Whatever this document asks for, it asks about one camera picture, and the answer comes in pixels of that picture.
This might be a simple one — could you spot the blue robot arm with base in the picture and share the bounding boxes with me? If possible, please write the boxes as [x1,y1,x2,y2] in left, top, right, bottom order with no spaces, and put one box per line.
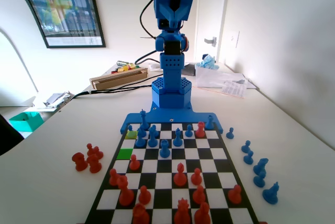
[120,18,225,135]

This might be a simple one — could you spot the red chess rook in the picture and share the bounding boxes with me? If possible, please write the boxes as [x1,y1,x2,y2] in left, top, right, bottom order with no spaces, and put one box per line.
[195,121,206,138]
[87,155,103,174]
[132,203,150,224]
[72,152,89,172]

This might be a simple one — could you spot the blue chess bishop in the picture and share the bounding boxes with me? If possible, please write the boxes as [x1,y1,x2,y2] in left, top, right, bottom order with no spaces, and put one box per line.
[172,128,183,148]
[135,126,147,149]

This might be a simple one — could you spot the red chess bishop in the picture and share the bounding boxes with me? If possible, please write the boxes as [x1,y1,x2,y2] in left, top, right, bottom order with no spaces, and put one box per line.
[173,163,188,187]

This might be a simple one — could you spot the tall red chess piece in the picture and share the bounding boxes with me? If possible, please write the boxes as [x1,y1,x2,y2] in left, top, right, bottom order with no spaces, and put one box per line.
[117,175,135,207]

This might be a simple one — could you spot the red chess queen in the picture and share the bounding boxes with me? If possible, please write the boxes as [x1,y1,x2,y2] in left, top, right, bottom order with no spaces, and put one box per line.
[173,197,191,224]

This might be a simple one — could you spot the white door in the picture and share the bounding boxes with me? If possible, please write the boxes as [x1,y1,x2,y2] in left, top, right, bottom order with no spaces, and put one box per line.
[196,0,231,64]

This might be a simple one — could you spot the blue crumpled cloth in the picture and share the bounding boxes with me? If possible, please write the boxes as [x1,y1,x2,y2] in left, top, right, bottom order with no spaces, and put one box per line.
[196,53,219,70]

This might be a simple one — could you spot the black flat box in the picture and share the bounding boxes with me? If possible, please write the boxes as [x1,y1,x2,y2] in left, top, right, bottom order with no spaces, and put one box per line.
[182,63,197,76]

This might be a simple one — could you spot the colourful small blocks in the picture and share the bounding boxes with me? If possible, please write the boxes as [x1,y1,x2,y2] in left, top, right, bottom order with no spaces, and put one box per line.
[111,63,141,75]

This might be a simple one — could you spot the long cardboard box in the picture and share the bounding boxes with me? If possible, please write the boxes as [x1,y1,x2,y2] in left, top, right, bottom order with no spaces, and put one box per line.
[89,67,149,91]

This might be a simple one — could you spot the printed paper sheet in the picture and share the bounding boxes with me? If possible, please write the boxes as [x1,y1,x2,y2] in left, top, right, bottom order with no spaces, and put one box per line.
[221,80,248,98]

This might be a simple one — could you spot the black framed map poster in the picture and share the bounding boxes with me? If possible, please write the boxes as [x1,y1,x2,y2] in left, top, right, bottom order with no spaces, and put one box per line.
[0,0,106,49]

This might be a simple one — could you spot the crumpled paper pile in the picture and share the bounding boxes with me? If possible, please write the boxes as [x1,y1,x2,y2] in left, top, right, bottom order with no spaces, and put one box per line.
[33,90,75,112]

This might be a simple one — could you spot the black and white chessboard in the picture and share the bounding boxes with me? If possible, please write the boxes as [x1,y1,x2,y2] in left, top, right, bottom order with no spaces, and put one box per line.
[83,121,260,224]

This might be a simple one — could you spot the white curved panel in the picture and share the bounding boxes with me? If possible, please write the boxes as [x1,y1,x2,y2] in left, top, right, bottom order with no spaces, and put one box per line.
[0,0,40,107]

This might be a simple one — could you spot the teal plastic bin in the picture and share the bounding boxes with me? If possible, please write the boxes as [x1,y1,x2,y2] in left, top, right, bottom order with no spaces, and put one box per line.
[9,111,44,132]

